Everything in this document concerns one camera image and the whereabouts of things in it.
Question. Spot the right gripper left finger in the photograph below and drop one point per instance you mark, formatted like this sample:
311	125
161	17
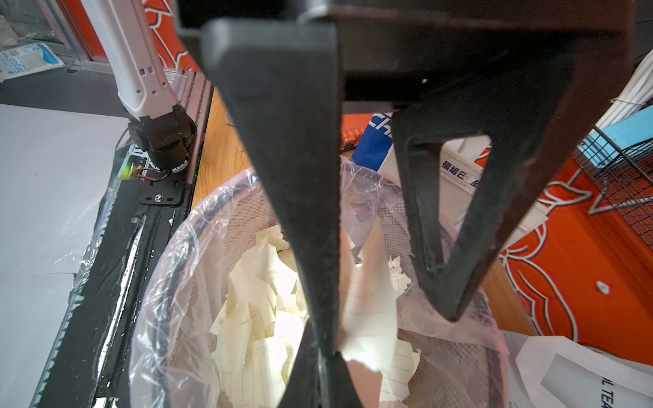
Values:
281	82

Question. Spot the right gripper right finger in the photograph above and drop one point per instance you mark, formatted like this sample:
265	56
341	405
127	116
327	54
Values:
535	109

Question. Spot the blue white paper bag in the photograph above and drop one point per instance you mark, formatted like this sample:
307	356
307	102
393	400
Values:
460	176

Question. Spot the white green paper bag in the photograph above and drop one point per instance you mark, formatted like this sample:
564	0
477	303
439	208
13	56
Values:
556	372

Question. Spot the white receipt paper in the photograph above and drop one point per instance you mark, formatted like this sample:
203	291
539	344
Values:
367	323

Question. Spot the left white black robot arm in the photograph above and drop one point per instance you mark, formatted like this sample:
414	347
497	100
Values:
158	124

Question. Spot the light blue power bank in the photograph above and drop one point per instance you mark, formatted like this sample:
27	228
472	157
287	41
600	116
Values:
625	134

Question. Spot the red plastic tool case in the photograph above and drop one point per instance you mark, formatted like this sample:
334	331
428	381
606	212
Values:
352	129

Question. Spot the pile of torn paper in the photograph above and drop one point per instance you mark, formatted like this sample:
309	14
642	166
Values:
263	319

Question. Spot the clear plastic bin liner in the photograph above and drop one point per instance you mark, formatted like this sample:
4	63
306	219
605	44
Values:
462	364

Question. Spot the grey mesh trash bin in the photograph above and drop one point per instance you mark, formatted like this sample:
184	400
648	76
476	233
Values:
224	313

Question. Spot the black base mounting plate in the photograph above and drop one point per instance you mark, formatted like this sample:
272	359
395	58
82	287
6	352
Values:
161	204

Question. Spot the clear plastic sheet front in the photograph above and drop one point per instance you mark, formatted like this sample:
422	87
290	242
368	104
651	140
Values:
76	265

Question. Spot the black wire wall basket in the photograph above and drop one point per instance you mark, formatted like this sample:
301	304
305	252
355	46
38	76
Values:
622	174

